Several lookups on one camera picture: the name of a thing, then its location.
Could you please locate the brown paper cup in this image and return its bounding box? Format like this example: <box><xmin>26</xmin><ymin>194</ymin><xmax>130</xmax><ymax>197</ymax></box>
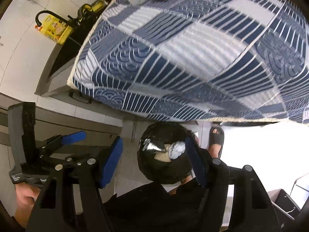
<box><xmin>154</xmin><ymin>151</ymin><xmax>171</xmax><ymax>163</ymax></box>

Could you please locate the black trash bin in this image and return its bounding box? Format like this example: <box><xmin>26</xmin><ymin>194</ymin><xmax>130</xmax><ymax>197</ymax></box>
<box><xmin>137</xmin><ymin>123</ymin><xmax>198</xmax><ymax>184</ymax></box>

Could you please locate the black kitchen sink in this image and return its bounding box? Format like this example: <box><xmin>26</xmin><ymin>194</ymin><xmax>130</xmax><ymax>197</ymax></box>
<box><xmin>35</xmin><ymin>32</ymin><xmax>86</xmax><ymax>97</ymax></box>

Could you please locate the person's left hand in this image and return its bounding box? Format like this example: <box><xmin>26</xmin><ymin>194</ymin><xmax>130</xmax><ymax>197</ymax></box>
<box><xmin>15</xmin><ymin>182</ymin><xmax>40</xmax><ymax>228</ymax></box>

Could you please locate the black sandal foot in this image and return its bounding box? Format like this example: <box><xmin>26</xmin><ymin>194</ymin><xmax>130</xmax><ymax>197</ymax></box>
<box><xmin>208</xmin><ymin>126</ymin><xmax>225</xmax><ymax>159</ymax></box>

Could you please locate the yellow dish soap bottle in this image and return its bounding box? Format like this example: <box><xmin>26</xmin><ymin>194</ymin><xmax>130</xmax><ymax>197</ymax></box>
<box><xmin>35</xmin><ymin>15</ymin><xmax>73</xmax><ymax>44</ymax></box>

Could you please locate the black faucet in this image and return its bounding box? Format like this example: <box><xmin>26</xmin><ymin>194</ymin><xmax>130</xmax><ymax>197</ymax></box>
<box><xmin>35</xmin><ymin>10</ymin><xmax>79</xmax><ymax>29</ymax></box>

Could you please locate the blue white patterned tablecloth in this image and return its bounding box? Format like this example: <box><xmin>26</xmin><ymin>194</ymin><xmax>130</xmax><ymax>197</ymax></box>
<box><xmin>67</xmin><ymin>0</ymin><xmax>308</xmax><ymax>124</ymax></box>

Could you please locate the yellow black cleaning cloth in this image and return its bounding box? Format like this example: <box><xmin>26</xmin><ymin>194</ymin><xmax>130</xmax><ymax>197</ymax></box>
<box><xmin>77</xmin><ymin>4</ymin><xmax>93</xmax><ymax>20</ymax></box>

